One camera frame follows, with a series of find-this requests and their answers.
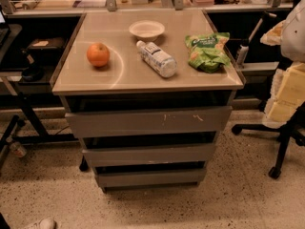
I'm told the grey drawer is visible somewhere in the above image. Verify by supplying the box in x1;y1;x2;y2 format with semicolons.
95;168;206;188
83;143;215;167
66;106;232;138

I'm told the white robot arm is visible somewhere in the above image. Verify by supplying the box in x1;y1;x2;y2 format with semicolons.
262;0;305;129

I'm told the grey drawer cabinet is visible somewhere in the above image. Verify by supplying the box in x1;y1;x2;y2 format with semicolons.
50;9;246;194

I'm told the grey top drawer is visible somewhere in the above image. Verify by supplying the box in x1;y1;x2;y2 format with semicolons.
66;106;232;138

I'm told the grey bottom drawer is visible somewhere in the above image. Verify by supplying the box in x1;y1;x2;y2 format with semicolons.
95;168;206;188

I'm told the clear plastic water bottle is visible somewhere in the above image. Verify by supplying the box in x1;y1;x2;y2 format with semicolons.
136;41;177;78

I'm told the white paper bowl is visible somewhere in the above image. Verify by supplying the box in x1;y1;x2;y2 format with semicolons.
129;20;165;42

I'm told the orange apple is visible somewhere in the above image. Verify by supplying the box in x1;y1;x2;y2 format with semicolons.
87;43;110;67

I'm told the green chip bag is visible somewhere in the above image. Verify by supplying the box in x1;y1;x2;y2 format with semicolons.
185;32;231;73

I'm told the white black handheld tool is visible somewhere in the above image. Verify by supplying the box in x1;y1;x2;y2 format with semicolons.
235;11;276;67

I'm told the black box on shelf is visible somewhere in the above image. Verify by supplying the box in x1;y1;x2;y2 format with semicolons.
27;37;67;63

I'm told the small bottle on floor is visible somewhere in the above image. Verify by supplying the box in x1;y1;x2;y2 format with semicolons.
7;136;27;158

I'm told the black office chair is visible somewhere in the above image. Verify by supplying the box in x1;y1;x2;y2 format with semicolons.
232;103;305;179

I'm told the white shoe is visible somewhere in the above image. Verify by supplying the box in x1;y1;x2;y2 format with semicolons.
22;219;56;229

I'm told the black side desk frame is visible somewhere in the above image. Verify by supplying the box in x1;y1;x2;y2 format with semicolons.
0;23;77;170

